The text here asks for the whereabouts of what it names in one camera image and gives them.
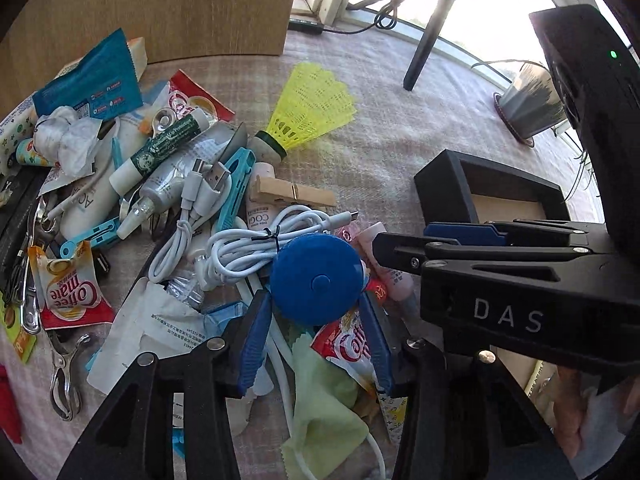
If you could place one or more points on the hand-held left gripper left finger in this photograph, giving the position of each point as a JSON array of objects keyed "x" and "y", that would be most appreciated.
[{"x": 252, "y": 340}]

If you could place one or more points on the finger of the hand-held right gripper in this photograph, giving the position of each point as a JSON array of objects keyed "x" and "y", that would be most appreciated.
[
  {"x": 400, "y": 254},
  {"x": 460, "y": 232}
]

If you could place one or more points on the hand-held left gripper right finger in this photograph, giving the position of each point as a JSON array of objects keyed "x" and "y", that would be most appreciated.
[{"x": 377, "y": 350}]

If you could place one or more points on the black tray box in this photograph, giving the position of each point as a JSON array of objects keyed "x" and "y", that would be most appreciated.
[{"x": 450, "y": 180}]

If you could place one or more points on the blue round tape measure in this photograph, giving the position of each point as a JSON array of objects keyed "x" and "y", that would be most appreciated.
[{"x": 315, "y": 280}]

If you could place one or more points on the yellow plastic shuttlecock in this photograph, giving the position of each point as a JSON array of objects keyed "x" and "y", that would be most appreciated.
[{"x": 310, "y": 105}]

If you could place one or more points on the pink plaid cloth desktop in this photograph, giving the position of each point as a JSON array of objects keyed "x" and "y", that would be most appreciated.
[{"x": 390, "y": 125}]

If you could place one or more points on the person's right hand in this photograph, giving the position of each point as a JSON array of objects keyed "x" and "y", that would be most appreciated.
[{"x": 570, "y": 400}]

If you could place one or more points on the pink tube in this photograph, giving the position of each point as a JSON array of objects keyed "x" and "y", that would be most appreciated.
[{"x": 390, "y": 272}]

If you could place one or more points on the red white creamer sachet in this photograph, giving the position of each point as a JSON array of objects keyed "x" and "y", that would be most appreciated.
[
  {"x": 345, "y": 350},
  {"x": 62, "y": 287},
  {"x": 192, "y": 100}
]

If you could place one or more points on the light green cloth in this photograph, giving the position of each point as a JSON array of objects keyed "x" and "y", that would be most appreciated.
[{"x": 320, "y": 410}]

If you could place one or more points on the crushed clear plastic bottle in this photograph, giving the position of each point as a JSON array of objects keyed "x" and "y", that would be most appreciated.
[{"x": 185, "y": 290}]

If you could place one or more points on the white paper pouch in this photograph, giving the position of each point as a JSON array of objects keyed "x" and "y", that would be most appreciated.
[{"x": 150, "y": 330}]

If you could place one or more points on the potted plant grey pot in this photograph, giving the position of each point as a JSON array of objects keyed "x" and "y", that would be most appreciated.
[{"x": 527, "y": 105}]

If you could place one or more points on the wooden clothespin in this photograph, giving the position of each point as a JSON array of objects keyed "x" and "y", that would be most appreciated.
[{"x": 295, "y": 192}]

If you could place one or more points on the round dark red coaster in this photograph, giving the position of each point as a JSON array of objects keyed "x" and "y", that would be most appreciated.
[{"x": 500, "y": 110}]

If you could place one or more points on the light blue plastic clip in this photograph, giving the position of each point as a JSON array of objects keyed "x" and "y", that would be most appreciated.
[{"x": 235, "y": 175}]

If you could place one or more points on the light blue clothes peg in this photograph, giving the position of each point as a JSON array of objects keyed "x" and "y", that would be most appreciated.
[{"x": 100, "y": 234}]

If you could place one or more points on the metal spring clip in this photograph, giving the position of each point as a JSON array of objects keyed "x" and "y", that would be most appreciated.
[{"x": 65, "y": 375}]

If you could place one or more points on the black tripod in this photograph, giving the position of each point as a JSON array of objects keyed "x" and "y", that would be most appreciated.
[{"x": 430, "y": 30}]

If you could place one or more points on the green label lip balm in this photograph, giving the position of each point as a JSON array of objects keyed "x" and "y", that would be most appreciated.
[{"x": 155, "y": 152}]

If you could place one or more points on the large white tube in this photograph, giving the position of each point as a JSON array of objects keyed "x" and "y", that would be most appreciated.
[{"x": 87, "y": 205}]

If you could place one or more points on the yellow green sachet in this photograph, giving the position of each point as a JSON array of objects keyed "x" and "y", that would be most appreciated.
[{"x": 17, "y": 340}]

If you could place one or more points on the small metal spoon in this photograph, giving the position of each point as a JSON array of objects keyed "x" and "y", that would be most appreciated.
[{"x": 162, "y": 120}]

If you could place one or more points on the black power strip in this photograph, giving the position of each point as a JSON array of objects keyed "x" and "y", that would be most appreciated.
[{"x": 305, "y": 25}]

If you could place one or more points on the black case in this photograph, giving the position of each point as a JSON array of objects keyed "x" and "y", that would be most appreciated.
[{"x": 15, "y": 210}]

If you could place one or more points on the crumpled white tissue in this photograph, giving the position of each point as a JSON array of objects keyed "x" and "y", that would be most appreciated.
[{"x": 65, "y": 142}]

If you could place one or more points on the blue foil packet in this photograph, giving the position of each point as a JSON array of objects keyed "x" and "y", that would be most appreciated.
[{"x": 87, "y": 82}]

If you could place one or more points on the white patterned tissue pack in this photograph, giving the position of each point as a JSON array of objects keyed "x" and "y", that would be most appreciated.
[{"x": 15, "y": 130}]

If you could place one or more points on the large wooden board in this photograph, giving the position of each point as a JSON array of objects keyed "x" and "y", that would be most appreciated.
[{"x": 150, "y": 5}]

